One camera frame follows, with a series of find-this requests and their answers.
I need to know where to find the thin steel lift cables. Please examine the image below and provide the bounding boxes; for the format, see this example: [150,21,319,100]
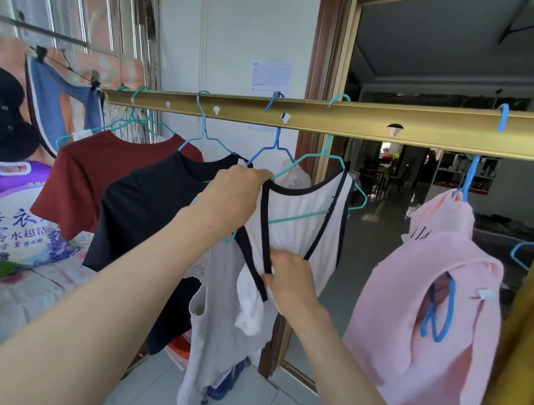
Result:
[199,0,210,95]

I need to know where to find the gold clothes rail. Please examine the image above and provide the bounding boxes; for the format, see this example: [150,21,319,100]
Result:
[102,87,534,161]

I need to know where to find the white red floral cloth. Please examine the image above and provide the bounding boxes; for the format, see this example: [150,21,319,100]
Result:
[0,246,97,345]

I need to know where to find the indoor wall shelf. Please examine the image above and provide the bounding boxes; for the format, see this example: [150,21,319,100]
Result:
[433,151,501,196]

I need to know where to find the window with metal bars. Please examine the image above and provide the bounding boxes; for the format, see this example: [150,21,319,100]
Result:
[0,0,159,57]

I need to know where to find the black clip wire hanger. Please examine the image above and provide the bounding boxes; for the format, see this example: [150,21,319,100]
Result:
[29,45,103,89]

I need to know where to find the person's left hand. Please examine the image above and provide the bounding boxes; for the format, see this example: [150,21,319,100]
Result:
[183,165,274,241]

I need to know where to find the white black-trimmed tank top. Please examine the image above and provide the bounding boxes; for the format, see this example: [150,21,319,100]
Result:
[235,166,355,337]

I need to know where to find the navy bucket hat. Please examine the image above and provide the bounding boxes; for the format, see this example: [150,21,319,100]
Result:
[0,66,41,162]

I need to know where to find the brown door frame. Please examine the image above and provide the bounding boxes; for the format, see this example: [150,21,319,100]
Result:
[258,0,364,378]

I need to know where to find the dark red t-shirt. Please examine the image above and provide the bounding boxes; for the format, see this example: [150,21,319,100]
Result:
[29,130,204,241]

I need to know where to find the purple white detergent bag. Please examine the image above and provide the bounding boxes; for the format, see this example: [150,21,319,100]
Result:
[0,160,80,268]

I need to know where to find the person's left forearm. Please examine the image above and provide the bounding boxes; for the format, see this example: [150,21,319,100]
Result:
[0,208,228,405]

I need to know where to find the person's right forearm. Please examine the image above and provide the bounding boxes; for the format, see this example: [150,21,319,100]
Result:
[288,304,387,405]

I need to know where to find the mustard yellow t-shirt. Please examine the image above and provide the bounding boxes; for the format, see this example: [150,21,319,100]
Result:
[483,266,534,405]

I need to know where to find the blue fabric cover white trim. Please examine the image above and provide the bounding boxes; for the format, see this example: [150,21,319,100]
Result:
[26,53,104,154]

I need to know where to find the person's right hand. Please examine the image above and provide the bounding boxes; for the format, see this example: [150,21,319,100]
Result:
[263,249,325,325]

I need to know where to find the black t-shirt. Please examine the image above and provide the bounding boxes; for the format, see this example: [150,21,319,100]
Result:
[82,151,248,355]

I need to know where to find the striped rag mop head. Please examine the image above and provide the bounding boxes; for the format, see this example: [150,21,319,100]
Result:
[102,102,157,142]

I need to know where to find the teal wire hanger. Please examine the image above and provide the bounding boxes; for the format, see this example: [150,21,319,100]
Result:
[93,85,176,136]
[55,85,139,150]
[223,93,368,244]

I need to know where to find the grey metal window pole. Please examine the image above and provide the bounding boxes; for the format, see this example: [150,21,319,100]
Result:
[0,14,122,57]

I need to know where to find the white paper notice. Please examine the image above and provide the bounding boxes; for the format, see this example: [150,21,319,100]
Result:
[250,58,293,132]

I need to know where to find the white lace blouse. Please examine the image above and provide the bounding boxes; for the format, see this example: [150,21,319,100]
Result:
[177,158,312,405]

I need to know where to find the orange patterned hanging sheet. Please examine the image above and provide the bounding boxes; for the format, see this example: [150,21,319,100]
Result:
[0,35,147,164]

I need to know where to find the pink t-shirt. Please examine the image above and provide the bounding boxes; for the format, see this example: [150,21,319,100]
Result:
[342,190,505,405]

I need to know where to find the metal mop poles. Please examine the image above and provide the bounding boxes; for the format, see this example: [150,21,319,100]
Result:
[137,0,161,134]

